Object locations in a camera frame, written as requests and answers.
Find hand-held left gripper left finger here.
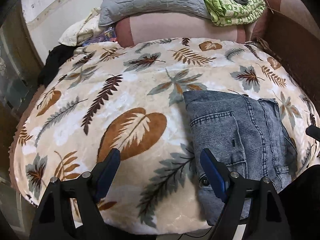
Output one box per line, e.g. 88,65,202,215
29,148,121,240

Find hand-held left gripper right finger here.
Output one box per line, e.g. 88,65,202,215
199,148,292,240

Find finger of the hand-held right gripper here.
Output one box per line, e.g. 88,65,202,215
306,125,320,140

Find blue denim pants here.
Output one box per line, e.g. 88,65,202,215
182,90,299,227

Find leaf print blanket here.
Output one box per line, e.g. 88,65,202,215
12,37,319,230

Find brown upholstered headboard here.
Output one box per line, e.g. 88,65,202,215
246,0,320,100

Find black cloth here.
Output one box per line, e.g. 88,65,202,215
37,44,75,87

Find colourful printed cloth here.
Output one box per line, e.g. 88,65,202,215
82,26,118,47

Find green patterned quilt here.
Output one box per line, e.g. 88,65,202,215
184,0,266,26

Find cream cloth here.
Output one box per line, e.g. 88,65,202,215
59,7,105,47

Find pink bolster cushion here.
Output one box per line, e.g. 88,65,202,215
115,12,248,48

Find tan cord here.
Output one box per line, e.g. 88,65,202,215
265,0,280,14

